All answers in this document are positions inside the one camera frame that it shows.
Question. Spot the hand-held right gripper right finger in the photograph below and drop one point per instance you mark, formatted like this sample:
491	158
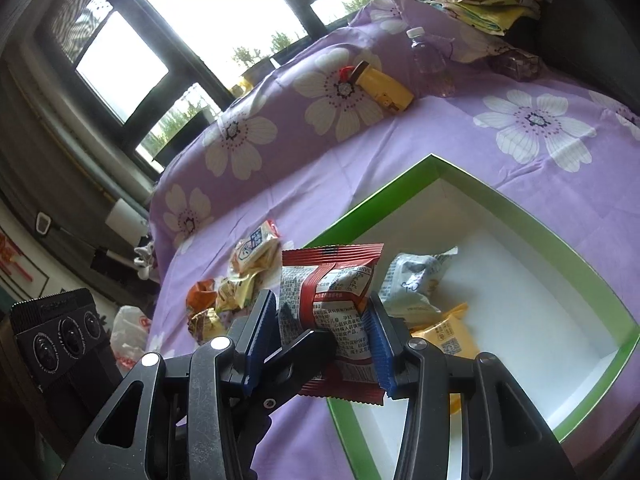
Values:
381	355

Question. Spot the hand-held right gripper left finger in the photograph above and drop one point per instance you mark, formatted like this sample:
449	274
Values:
260	332

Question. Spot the yellow and dark snack packet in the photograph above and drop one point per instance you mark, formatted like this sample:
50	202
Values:
206	326
234	294

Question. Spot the white and blue snack packet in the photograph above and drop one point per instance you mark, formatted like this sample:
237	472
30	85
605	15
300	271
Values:
415	280

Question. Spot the yellow bear printed bottle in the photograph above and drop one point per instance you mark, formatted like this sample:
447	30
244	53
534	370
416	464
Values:
382	87

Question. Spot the white and red plastic bag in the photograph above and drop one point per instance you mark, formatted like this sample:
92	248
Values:
131	332

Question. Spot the clear plastic water bottle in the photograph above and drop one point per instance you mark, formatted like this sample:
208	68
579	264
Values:
431	65

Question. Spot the yellow orange snack packet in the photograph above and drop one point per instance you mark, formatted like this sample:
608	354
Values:
445	332

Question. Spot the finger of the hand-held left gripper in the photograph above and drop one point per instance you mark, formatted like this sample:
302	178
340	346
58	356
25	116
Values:
300	365

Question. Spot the black planter box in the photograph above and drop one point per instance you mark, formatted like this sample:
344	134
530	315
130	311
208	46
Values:
186	135

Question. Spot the purple floral bedsheet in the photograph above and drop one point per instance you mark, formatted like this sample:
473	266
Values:
500	150

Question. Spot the green cardboard box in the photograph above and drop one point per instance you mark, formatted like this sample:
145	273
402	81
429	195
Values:
525	270

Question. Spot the red snack packet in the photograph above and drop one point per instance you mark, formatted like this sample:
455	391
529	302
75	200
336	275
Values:
325	300

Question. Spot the cream packet with blue label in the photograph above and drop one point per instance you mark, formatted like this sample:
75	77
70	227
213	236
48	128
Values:
257	241

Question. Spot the dark window frame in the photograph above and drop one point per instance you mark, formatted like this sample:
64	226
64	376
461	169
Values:
176	46

